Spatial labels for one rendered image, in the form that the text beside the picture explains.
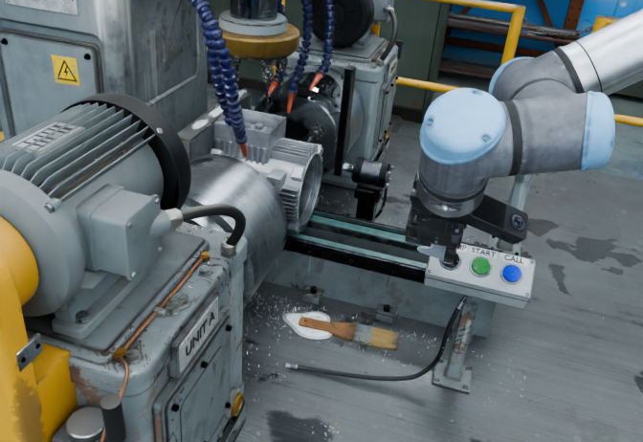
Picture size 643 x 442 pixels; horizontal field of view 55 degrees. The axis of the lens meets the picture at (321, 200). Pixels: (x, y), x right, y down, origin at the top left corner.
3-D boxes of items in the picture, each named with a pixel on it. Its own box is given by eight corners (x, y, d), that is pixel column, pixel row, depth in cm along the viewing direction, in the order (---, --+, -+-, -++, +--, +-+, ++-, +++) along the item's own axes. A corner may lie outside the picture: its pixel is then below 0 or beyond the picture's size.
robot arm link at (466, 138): (520, 143, 67) (427, 152, 67) (501, 200, 78) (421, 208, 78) (502, 77, 71) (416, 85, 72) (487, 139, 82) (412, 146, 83)
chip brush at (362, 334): (296, 330, 124) (296, 326, 124) (301, 315, 128) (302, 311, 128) (397, 351, 121) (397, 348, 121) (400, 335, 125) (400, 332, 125)
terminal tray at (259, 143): (212, 155, 128) (212, 122, 125) (234, 137, 137) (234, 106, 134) (267, 166, 126) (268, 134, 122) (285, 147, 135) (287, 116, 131)
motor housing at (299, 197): (205, 227, 132) (204, 146, 123) (240, 188, 148) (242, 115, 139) (293, 249, 128) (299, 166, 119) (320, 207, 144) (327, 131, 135)
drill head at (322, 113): (235, 183, 152) (237, 85, 140) (291, 125, 186) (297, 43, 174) (333, 205, 146) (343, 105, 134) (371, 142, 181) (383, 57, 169)
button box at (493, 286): (422, 285, 106) (424, 273, 102) (432, 249, 110) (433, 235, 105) (524, 310, 103) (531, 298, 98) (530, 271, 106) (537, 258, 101)
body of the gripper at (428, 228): (415, 202, 97) (419, 161, 87) (470, 214, 96) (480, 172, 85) (404, 245, 94) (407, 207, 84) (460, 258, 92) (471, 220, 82)
